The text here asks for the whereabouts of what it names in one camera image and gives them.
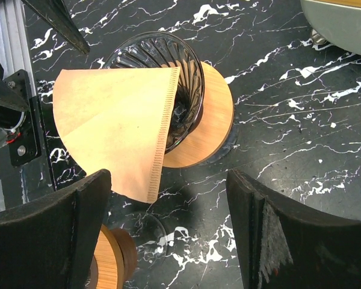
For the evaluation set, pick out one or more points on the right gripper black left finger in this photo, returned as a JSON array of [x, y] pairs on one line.
[[50, 242]]

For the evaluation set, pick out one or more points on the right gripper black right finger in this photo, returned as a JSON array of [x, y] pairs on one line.
[[283, 243]]

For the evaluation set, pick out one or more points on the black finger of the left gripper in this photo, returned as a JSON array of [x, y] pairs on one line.
[[10, 99], [56, 14]]

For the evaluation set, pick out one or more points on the dark glass dripper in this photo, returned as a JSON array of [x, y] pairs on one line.
[[160, 49]]

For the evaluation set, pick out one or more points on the brown paper coffee filter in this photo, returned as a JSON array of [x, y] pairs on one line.
[[117, 119]]

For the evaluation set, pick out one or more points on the white round drawer cabinet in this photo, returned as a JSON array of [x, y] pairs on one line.
[[335, 21]]

